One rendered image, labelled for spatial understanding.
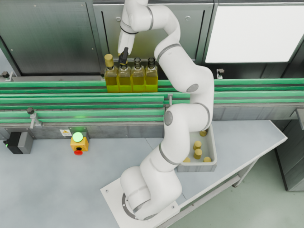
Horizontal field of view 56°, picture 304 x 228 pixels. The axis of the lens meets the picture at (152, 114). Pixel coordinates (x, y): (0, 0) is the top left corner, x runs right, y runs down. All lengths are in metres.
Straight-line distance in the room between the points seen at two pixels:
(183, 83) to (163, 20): 0.26
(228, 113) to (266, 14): 0.49
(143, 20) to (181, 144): 0.40
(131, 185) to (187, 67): 0.41
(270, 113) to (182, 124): 0.85
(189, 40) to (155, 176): 0.68
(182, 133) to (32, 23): 0.86
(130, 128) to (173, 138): 0.59
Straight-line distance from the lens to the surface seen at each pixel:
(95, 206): 1.32
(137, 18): 0.91
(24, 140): 1.44
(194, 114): 0.79
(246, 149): 1.46
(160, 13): 0.95
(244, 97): 1.40
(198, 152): 1.33
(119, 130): 1.35
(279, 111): 1.54
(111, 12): 1.20
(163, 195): 0.85
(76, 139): 1.35
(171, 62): 0.80
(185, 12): 1.21
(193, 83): 0.79
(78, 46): 1.40
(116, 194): 1.26
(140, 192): 0.93
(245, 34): 1.33
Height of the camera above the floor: 2.00
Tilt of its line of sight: 57 degrees down
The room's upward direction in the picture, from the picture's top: straight up
